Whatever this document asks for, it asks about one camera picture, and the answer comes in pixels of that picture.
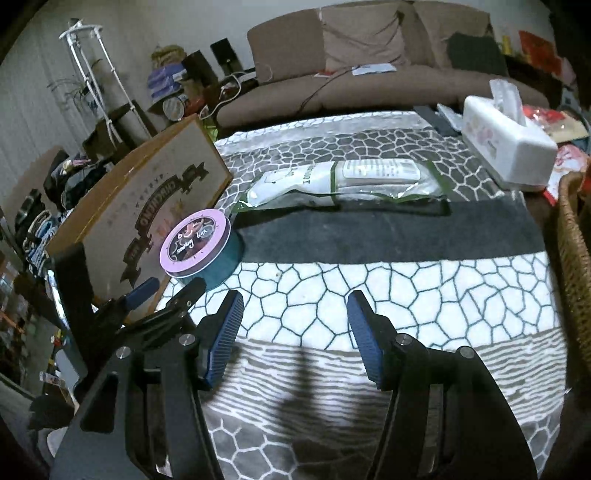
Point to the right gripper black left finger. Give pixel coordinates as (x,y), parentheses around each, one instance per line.
(216,335)

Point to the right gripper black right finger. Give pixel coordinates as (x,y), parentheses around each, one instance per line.
(381,346)

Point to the round pink tin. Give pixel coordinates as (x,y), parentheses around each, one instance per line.
(203,245)

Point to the patterned table cloth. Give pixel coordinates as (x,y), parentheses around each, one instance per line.
(296,404)

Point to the pile of clothes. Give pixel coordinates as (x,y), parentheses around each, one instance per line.
(50,187)

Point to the brown cardboard box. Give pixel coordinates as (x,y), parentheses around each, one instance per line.
(123,220)

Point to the green white plastic bag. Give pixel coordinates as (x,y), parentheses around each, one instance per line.
(329,183)

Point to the wicker basket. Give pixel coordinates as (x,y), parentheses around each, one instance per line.
(575,262)

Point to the black remote control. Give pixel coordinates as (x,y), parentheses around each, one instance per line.
(441,125)

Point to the white tissue box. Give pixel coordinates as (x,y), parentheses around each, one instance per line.
(516,152)

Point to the white garment steamer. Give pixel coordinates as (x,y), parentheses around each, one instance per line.
(73,35)

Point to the white paper on sofa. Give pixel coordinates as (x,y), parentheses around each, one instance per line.
(379,68)

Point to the brown sofa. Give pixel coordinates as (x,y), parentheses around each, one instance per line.
(304,61)

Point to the black cushion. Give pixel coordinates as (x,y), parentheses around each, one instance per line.
(477,54)

